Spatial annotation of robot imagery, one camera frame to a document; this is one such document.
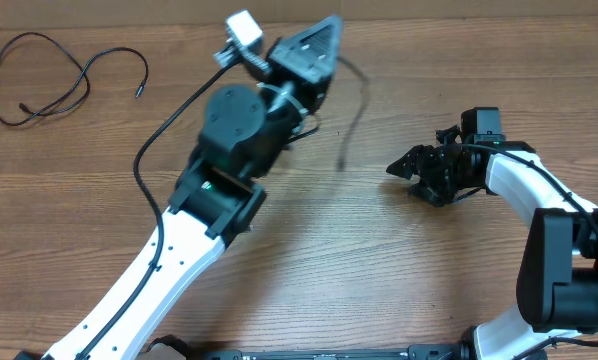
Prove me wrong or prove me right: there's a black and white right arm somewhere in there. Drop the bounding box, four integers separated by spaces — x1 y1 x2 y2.
386 107 598 360

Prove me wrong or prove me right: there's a black usb cable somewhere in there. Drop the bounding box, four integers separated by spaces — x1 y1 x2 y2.
336 55 371 172
0 32 149 127

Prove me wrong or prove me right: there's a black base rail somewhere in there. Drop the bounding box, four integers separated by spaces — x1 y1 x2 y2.
198 344 470 360

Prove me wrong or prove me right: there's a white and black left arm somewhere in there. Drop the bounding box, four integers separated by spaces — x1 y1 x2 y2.
45 11 343 359

